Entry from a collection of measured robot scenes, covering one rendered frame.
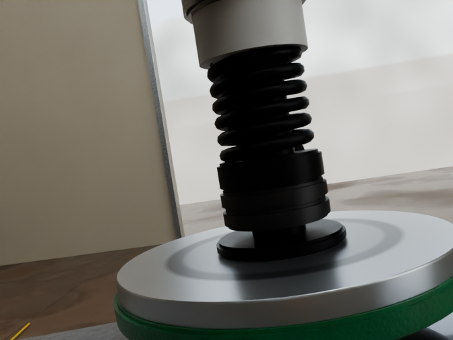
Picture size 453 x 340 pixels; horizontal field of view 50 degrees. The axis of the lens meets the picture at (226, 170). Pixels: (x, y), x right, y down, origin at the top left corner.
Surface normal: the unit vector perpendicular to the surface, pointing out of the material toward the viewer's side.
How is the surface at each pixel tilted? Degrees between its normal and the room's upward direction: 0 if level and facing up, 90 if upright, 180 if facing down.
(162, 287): 0
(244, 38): 90
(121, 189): 90
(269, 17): 90
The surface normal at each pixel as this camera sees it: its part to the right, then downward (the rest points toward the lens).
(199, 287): -0.15, -0.99
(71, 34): -0.11, 0.07
